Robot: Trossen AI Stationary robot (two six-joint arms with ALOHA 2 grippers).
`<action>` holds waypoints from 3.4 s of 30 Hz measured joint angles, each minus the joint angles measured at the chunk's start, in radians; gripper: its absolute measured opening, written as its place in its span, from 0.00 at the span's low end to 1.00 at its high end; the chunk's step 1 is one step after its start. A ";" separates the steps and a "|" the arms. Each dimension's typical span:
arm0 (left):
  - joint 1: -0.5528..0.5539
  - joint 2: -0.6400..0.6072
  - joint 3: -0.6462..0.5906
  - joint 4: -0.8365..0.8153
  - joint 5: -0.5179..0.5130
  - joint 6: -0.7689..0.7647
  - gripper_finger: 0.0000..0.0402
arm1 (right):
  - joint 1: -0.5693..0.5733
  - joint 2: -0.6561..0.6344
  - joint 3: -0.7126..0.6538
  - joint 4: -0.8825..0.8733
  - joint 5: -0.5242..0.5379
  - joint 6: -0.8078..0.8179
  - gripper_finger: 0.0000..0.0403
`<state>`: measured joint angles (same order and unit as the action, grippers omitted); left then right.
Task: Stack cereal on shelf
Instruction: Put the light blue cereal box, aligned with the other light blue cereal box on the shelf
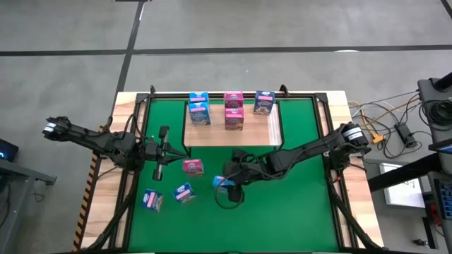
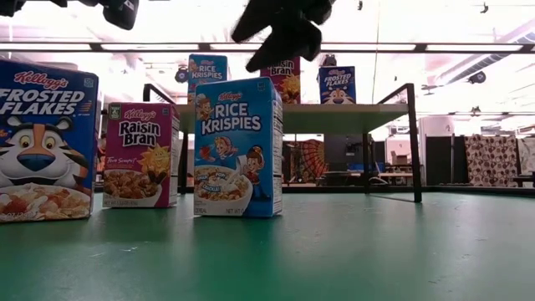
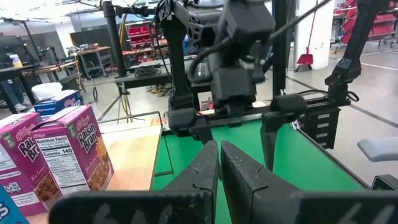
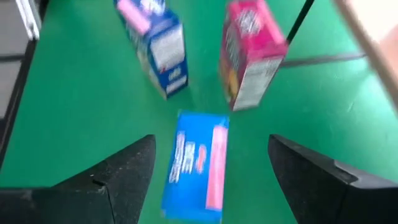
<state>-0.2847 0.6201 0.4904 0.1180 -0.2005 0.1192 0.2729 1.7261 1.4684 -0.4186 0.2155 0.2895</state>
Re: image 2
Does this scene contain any wooden shelf with black frame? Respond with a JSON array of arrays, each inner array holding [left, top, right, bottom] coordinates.
[[142, 82, 423, 204]]

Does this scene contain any navy Frosted Flakes cereal box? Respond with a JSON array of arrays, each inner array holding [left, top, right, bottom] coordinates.
[[318, 65, 358, 105], [0, 57, 100, 224]]

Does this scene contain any black aluminium table frame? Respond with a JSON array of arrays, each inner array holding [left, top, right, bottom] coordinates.
[[0, 40, 535, 196]]

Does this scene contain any dark grey monitor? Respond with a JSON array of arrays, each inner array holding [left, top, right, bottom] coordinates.
[[324, 134, 364, 172]]

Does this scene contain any green table mat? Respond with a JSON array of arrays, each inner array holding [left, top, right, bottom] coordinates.
[[0, 191, 535, 301]]

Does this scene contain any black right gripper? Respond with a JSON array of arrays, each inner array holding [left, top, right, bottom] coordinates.
[[231, 0, 335, 73]]

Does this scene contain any orange patterned fabric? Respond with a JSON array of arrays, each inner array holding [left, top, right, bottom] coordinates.
[[294, 139, 325, 179]]

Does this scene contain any brown white patterned curtain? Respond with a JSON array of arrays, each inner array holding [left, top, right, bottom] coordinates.
[[464, 134, 519, 187]]

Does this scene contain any blue Rice Krispies cereal box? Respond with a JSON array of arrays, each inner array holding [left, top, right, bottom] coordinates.
[[193, 76, 284, 219], [186, 53, 229, 105]]

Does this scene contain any magenta Raisin Bran cereal box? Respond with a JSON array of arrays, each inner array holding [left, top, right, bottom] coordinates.
[[102, 101, 181, 209], [259, 56, 302, 105]]

